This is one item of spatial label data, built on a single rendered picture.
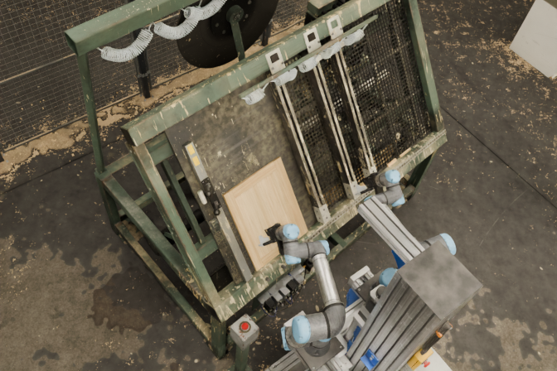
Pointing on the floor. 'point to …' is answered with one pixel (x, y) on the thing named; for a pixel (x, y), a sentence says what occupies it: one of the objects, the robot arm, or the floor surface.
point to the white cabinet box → (539, 38)
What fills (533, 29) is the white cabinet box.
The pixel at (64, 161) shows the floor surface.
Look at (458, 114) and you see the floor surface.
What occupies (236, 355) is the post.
